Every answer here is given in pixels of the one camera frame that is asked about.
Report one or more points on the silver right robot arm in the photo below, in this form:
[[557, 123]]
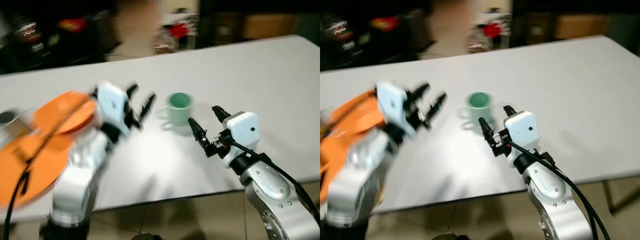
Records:
[[550, 197], [270, 192]]

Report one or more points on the orange bowl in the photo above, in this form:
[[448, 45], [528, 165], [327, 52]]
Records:
[[62, 114]]

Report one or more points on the orange plate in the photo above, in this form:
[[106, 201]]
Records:
[[32, 172]]

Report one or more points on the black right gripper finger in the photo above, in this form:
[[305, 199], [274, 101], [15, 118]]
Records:
[[220, 114], [487, 131], [198, 134], [509, 111]]

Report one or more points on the black metal table leg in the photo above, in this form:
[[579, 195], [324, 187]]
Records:
[[622, 197]]

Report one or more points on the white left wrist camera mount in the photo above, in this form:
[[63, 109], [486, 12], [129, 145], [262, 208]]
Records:
[[392, 105], [111, 105]]

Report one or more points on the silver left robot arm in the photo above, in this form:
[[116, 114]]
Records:
[[355, 175], [80, 172]]

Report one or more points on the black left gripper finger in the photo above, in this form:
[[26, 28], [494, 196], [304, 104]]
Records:
[[436, 107], [133, 90], [420, 92], [148, 106]]

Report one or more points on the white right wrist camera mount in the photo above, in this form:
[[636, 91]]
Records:
[[522, 130], [242, 127]]

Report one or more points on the red packet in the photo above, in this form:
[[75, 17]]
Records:
[[385, 24], [72, 25]]

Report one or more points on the checkered bag with red item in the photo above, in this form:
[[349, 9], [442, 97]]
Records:
[[179, 31], [492, 31]]

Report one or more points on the brown cardboard box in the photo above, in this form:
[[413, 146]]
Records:
[[580, 26], [267, 26]]

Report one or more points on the green ceramic mug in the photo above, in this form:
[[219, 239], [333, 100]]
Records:
[[479, 110], [179, 111]]

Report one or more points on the black bag with white print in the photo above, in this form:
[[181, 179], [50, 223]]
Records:
[[31, 37], [342, 36]]

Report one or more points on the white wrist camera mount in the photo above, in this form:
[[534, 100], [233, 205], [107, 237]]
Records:
[[242, 127], [522, 130], [111, 105], [392, 105]]

